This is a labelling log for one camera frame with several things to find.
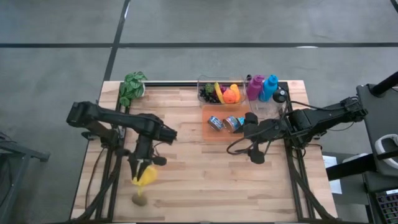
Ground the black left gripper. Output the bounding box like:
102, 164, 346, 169
115, 133, 168, 182

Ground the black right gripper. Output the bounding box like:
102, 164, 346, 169
236, 111, 282, 165

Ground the yellow mustard squeeze bottle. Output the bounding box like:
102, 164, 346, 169
131, 165, 159, 197

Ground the brown toy kiwi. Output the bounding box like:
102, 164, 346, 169
131, 192, 148, 207

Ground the orange round toy fruit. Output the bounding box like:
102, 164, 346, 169
222, 88, 238, 105

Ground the magenta squeeze bottle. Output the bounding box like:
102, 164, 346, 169
246, 74, 266, 101

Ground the clear bottle with black lid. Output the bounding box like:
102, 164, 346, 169
271, 88, 289, 119

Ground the orange yellow toy food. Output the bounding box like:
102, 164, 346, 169
229, 83, 242, 103

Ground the blue squeeze bottle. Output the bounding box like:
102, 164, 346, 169
258, 74, 279, 103

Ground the yellow toy banana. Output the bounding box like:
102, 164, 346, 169
213, 81, 226, 105

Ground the dark purple toy grape bunch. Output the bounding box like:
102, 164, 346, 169
198, 86, 219, 104

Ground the clear plastic bin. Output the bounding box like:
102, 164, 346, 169
244, 76, 287, 122
197, 74, 247, 106

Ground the green potted plant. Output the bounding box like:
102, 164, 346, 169
119, 71, 149, 108

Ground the white paper sheet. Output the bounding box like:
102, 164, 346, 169
322, 154, 343, 195

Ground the white headset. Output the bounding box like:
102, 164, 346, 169
374, 133, 398, 170

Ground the black equipment cart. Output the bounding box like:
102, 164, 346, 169
325, 70, 398, 194

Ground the grey metal stand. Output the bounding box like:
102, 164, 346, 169
0, 132, 51, 224

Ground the backlit keyboard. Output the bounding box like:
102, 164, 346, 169
375, 189, 398, 224

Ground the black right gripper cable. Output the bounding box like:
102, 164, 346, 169
226, 136, 272, 156

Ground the black aluminium rig frame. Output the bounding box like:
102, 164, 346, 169
70, 80, 340, 224

